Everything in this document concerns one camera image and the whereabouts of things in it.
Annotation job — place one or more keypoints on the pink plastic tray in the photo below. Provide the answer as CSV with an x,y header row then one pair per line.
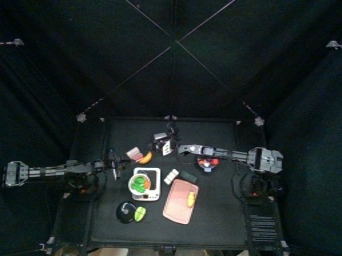
x,y
178,203

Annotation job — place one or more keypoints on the red toy cylinder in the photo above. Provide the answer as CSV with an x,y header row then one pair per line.
x,y
214,162

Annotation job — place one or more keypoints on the dark green toy block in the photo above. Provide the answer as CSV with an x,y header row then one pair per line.
x,y
189,177

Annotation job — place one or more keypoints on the green toy vegetable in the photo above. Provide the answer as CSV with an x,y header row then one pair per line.
x,y
140,184

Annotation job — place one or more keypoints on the orange toy croissant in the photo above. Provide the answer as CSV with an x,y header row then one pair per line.
x,y
148,158

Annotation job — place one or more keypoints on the pink toy meat slice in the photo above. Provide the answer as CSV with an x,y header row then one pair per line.
x,y
134,154

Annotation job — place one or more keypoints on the black bowl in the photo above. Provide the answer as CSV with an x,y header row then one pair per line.
x,y
124,215

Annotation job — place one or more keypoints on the green toy pepper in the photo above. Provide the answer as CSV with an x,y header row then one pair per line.
x,y
140,214

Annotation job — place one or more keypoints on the orange toy ball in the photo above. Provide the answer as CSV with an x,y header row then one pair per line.
x,y
202,163

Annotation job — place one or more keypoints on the grey frame corner bracket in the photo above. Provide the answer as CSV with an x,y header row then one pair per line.
x,y
170,117
260,121
17,42
333,44
81,117

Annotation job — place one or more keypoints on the white kitchen scale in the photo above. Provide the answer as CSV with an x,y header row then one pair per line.
x,y
154,176

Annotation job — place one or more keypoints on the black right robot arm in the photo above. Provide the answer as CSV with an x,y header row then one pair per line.
x,y
249,156

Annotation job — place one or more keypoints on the orange toy carrot piece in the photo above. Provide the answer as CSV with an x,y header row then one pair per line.
x,y
148,184

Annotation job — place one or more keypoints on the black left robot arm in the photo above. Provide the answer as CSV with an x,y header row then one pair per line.
x,y
49,170

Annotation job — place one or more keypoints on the white text label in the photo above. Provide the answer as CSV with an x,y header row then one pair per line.
x,y
261,228

